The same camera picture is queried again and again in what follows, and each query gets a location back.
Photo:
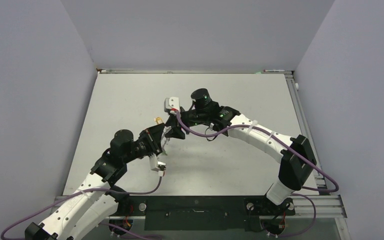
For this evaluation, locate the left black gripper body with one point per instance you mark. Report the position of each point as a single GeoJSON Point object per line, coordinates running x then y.
{"type": "Point", "coordinates": [150, 145]}

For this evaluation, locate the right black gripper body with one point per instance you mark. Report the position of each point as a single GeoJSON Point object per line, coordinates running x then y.
{"type": "Point", "coordinates": [193, 117]}

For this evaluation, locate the yellow key tag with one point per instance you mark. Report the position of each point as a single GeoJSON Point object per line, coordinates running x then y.
{"type": "Point", "coordinates": [158, 120]}

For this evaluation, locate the large metal ring disc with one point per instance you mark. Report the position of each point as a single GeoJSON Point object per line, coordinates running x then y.
{"type": "Point", "coordinates": [165, 140]}

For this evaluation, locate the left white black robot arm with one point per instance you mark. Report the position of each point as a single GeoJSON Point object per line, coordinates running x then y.
{"type": "Point", "coordinates": [98, 197]}

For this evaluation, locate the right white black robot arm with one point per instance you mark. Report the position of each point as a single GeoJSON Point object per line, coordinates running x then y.
{"type": "Point", "coordinates": [294, 154]}

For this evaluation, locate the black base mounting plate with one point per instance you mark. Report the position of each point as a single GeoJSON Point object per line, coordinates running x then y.
{"type": "Point", "coordinates": [248, 224]}

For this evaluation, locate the red white marker pen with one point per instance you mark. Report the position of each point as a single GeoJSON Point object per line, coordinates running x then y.
{"type": "Point", "coordinates": [274, 71]}

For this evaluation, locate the aluminium rail back edge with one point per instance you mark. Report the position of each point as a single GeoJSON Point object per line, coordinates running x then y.
{"type": "Point", "coordinates": [136, 71]}

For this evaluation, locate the aluminium frame rail right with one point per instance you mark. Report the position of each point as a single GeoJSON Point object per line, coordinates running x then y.
{"type": "Point", "coordinates": [293, 88]}

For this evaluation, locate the aluminium frame rail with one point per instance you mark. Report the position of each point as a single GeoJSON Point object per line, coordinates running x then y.
{"type": "Point", "coordinates": [293, 88]}
{"type": "Point", "coordinates": [318, 207]}

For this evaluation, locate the aluminium frame rail front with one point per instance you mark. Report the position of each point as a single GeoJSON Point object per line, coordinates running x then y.
{"type": "Point", "coordinates": [318, 207]}

